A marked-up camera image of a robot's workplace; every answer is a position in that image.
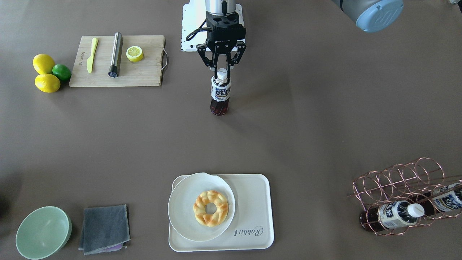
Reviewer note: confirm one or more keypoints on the copper wire bottle rack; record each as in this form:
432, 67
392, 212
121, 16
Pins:
404, 182

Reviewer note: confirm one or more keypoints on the braided ring donut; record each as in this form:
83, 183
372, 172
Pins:
211, 208

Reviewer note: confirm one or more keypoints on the white round plate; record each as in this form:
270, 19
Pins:
182, 199

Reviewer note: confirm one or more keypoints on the tea bottle rack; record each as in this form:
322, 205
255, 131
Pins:
392, 215
442, 199
220, 93

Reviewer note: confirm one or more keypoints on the yellow plastic knife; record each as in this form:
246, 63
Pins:
90, 59

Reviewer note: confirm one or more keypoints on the stainless steel muddler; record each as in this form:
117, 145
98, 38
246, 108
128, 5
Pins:
115, 55

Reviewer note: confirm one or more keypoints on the bamboo cutting board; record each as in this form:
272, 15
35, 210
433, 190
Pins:
144, 73

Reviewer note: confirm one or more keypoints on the half lemon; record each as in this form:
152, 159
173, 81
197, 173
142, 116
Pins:
134, 53

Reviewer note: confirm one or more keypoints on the whole yellow lemon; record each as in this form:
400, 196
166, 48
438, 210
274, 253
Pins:
48, 83
43, 64

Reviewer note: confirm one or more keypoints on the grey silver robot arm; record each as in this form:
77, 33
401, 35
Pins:
369, 15

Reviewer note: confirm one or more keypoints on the green lime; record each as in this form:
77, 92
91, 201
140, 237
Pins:
62, 72

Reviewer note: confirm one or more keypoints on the tea bottle front rack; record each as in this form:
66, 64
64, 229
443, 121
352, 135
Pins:
392, 215

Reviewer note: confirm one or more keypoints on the grey folded cloth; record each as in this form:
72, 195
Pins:
105, 229

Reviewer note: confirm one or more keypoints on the tea bottle top rack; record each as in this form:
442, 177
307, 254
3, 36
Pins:
220, 93

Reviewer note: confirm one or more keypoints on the cream serving tray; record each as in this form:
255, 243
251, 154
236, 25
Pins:
252, 225

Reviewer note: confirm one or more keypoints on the upper whole yellow lemon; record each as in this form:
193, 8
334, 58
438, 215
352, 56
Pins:
43, 64

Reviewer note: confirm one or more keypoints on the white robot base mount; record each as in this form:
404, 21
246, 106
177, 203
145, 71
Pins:
195, 30

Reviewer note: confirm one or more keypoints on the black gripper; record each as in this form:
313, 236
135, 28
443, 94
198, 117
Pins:
203, 50

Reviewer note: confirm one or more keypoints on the mint green bowl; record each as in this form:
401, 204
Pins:
43, 232

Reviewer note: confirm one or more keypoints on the lower whole yellow lemon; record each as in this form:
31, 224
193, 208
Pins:
48, 83

